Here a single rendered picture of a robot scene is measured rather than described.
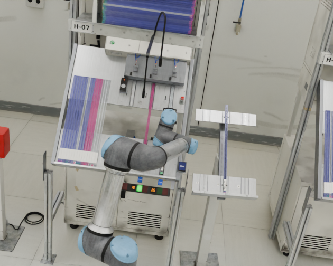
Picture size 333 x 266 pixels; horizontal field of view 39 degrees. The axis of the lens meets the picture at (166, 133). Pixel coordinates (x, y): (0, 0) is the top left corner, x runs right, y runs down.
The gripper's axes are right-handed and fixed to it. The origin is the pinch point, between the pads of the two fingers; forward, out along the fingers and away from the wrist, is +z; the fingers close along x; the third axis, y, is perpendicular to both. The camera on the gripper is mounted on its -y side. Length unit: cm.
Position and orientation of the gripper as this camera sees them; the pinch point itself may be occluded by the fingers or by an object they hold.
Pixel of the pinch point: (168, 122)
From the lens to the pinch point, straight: 261.0
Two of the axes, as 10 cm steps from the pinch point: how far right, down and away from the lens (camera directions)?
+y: 1.3, -9.9, 0.0
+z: 0.0, 0.0, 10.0
